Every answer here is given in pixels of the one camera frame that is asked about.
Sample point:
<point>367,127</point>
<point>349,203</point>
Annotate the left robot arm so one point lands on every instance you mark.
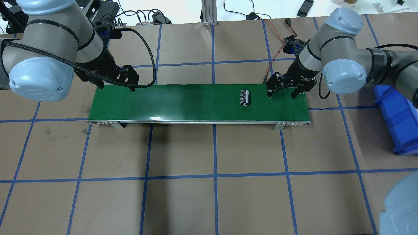
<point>59,42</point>

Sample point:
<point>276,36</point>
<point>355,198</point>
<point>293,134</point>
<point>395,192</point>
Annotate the black power adapter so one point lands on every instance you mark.
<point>159,19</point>

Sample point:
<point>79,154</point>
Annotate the aluminium frame post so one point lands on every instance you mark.
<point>209,13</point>

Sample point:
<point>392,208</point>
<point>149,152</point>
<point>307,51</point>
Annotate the blue plastic bin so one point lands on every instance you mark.
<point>400,117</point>

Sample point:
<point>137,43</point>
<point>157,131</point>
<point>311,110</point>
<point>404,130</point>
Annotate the small sensor board red led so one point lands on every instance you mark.
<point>290,40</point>

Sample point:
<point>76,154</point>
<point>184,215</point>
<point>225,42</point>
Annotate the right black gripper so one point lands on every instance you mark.
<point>301,73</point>

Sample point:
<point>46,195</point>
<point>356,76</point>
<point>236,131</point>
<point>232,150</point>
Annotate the black cylindrical capacitor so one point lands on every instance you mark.
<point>244,97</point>

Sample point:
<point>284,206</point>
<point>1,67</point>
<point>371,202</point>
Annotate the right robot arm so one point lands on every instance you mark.
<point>333,52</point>

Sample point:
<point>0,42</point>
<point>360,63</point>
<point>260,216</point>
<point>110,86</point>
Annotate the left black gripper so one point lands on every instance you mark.
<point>105,67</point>

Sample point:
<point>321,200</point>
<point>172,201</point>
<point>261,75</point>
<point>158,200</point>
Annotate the green conveyor belt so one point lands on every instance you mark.
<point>198,104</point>

